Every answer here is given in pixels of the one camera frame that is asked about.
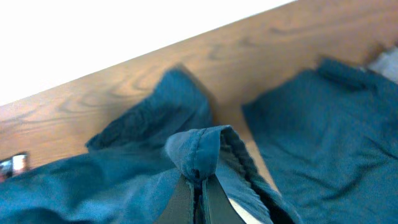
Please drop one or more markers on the dark blue denim shorts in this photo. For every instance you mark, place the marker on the dark blue denim shorts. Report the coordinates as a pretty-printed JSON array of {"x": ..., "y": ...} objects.
[{"x": 132, "y": 167}]

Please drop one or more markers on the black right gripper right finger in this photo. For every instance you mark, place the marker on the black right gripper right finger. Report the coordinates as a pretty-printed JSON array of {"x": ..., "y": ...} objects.
[{"x": 216, "y": 207}]

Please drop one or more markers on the folded black printed garment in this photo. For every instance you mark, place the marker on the folded black printed garment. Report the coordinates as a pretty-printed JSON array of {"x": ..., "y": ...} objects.
[{"x": 14, "y": 165}]

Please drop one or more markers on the grey white garment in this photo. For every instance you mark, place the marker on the grey white garment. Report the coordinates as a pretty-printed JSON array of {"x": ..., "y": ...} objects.
[{"x": 386, "y": 64}]

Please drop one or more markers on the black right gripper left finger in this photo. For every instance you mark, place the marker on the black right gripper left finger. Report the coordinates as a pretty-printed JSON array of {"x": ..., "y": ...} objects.
[{"x": 179, "y": 209}]

